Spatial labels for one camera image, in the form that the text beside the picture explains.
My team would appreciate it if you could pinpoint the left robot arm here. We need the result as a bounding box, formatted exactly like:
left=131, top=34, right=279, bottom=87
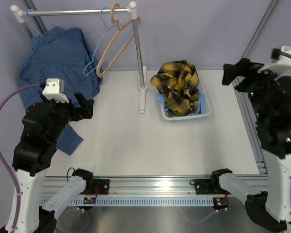
left=0, top=93, right=95, bottom=233

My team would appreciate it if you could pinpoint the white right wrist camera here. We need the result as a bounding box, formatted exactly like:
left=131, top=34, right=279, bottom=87
left=258, top=46, right=291, bottom=75

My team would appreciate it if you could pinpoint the aluminium frame post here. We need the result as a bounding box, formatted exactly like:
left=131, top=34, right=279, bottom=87
left=242, top=0, right=281, bottom=58

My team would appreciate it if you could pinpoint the blue checkered shirt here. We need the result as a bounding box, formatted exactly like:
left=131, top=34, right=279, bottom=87
left=16, top=26, right=104, bottom=156

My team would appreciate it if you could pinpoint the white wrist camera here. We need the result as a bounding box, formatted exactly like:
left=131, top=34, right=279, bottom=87
left=42, top=78, right=69, bottom=103
left=258, top=46, right=291, bottom=75

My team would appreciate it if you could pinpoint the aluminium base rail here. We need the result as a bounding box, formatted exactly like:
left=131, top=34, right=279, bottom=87
left=38, top=174, right=269, bottom=196

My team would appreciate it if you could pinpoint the white plastic basket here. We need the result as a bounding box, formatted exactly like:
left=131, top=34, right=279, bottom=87
left=159, top=83, right=212, bottom=121

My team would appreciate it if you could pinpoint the blue wire hanger left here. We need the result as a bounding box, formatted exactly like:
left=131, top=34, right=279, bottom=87
left=24, top=9, right=41, bottom=36

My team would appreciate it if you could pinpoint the yellow plaid shirt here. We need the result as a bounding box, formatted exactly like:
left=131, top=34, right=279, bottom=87
left=150, top=60, right=200, bottom=117

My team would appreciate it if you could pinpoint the white slotted cable duct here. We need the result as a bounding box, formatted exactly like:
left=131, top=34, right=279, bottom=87
left=38, top=196, right=220, bottom=205

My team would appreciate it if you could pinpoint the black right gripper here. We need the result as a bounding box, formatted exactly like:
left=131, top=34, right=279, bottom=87
left=222, top=58, right=285, bottom=121

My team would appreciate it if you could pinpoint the light blue shirt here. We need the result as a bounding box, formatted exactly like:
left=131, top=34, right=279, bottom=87
left=156, top=93, right=205, bottom=117

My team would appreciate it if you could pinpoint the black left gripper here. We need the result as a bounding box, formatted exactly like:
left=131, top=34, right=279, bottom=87
left=41, top=92, right=94, bottom=144

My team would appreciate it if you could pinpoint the wooden hanger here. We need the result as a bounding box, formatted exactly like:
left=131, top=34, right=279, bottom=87
left=94, top=1, right=144, bottom=84

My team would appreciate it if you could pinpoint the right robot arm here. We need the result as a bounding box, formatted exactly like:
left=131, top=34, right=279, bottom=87
left=210, top=58, right=291, bottom=233

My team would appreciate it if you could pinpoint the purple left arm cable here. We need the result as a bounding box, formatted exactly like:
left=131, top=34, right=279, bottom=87
left=0, top=83, right=94, bottom=233

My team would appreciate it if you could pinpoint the light blue wire hanger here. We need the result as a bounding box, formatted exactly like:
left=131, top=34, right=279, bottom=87
left=83, top=7, right=134, bottom=76

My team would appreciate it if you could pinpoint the white clothes rack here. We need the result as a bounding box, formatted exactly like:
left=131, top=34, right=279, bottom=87
left=10, top=1, right=148, bottom=114

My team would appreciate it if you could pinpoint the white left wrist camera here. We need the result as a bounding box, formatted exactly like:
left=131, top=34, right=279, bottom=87
left=42, top=78, right=69, bottom=103

